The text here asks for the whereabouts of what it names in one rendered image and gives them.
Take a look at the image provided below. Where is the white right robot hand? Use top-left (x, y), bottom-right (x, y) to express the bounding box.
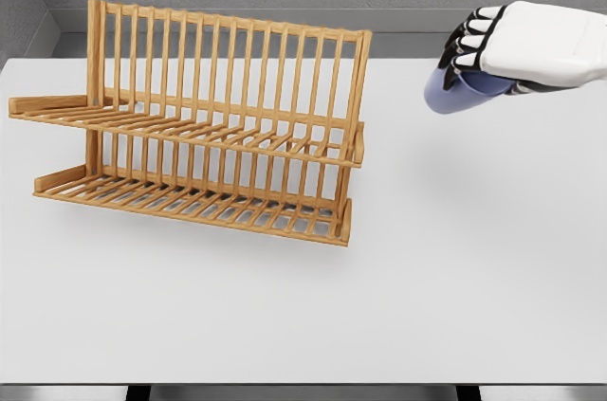
top-left (437, 0), bottom-right (607, 97)

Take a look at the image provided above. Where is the blue cup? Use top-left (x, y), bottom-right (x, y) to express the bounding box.
top-left (423, 66), bottom-right (514, 116)

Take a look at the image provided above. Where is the wooden two-tier dish rack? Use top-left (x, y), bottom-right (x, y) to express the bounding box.
top-left (8, 0), bottom-right (374, 248)

